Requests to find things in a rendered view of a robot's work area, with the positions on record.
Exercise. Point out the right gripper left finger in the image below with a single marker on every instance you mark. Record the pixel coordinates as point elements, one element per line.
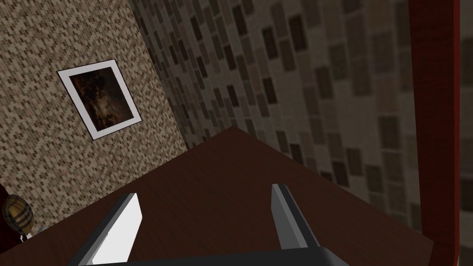
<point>116,232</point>

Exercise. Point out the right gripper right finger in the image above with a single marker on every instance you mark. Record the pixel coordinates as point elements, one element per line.
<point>292,223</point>

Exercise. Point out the brass round door knob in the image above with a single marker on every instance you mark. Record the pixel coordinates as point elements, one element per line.
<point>17,215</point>

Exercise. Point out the white framed dark picture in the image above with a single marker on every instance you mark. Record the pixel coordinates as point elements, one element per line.
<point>99,99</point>

